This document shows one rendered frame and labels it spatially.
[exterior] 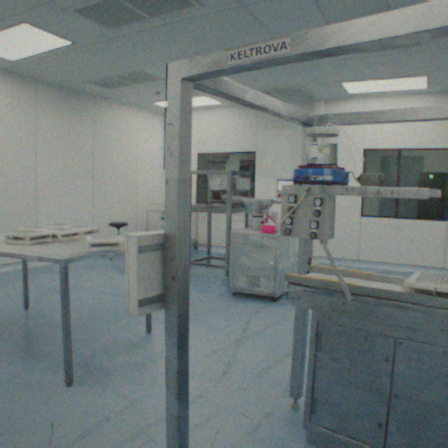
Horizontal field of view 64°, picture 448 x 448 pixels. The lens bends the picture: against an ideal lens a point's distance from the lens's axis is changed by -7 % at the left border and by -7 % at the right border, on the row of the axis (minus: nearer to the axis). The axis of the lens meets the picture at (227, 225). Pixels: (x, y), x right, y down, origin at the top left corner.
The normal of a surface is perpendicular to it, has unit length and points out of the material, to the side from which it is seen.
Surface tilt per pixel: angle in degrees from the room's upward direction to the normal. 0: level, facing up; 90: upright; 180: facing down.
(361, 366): 90
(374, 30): 90
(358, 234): 90
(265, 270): 92
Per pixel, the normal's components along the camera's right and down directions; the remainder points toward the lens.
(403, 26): -0.60, 0.06
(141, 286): 0.80, 0.07
